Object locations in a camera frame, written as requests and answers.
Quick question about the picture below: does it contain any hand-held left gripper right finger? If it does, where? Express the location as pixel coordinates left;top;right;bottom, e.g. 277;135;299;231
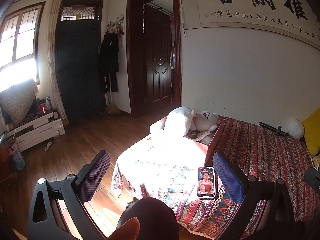
212;151;296;240

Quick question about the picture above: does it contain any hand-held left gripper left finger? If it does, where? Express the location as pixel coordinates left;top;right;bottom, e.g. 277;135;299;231
27;150;111;240

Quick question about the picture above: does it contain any red cardboard box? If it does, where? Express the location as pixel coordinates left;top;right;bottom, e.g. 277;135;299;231
149;110;227;167

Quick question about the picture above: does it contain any large white plush toy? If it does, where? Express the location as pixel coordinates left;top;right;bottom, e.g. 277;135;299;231
164;106;195;137

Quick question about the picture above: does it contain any smartphone with lit screen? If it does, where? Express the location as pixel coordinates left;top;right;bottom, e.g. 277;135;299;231
197;166;216;200

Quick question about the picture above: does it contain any patterned red blanket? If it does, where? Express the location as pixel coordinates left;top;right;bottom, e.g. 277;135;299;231
111;115;320;239

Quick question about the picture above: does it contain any yellow pillow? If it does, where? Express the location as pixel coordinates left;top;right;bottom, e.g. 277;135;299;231
302;107;320;155

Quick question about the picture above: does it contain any white fluffy ball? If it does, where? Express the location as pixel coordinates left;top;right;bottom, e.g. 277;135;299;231
285;118;305;140

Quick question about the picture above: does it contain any black selfie stick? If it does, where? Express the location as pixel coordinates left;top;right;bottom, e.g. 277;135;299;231
258;122;289;137

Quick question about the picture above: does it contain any straw broom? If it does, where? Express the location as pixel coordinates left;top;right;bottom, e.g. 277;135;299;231
104;77;120;117

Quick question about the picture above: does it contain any white tv stand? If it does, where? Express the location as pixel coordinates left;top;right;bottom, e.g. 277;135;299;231
5;110;66;152

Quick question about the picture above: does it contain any colourful packet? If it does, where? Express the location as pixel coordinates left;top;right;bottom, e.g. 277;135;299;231
9;140;25;172

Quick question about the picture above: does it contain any television under lace cover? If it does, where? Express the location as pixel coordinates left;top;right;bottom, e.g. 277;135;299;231
0;78;39;123

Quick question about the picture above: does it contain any dark door curtain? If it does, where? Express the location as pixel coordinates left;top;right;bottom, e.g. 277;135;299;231
55;21;107;120

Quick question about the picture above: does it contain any black hanging coat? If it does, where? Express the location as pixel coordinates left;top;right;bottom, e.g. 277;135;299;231
98;32;120;93

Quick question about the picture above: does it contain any dark brown wooden door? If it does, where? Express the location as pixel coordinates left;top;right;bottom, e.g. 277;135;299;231
144;4;174;110

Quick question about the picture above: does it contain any beige curtain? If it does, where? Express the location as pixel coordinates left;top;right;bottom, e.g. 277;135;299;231
47;0;69;125

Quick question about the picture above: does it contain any lattice transom window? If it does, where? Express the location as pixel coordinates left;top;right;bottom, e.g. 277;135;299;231
61;6;95;21

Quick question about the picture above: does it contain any dark red door frame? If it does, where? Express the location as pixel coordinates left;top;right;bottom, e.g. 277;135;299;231
126;0;182;118

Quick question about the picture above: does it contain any wall flower decoration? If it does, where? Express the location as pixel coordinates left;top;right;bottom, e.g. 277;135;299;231
106;14;125;48

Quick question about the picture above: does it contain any wooden frame window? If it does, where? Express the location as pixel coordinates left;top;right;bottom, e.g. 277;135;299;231
0;2;46;85

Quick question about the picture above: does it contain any calligraphy wall scroll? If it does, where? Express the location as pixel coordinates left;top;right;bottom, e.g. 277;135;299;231
184;0;320;50

